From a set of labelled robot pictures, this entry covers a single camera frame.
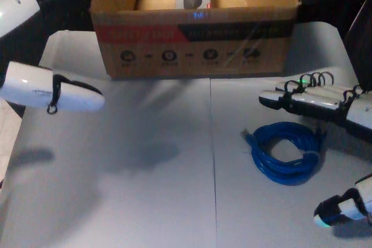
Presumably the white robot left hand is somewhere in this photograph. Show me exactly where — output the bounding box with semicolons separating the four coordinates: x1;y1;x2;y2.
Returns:
0;0;116;115

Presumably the open cardboard box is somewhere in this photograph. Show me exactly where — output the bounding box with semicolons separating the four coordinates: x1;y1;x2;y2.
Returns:
89;0;300;81

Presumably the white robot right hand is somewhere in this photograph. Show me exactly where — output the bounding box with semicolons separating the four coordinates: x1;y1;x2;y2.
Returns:
257;71;372;228

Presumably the blue cable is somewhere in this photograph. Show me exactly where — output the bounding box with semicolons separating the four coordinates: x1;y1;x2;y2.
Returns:
240;121;328;186

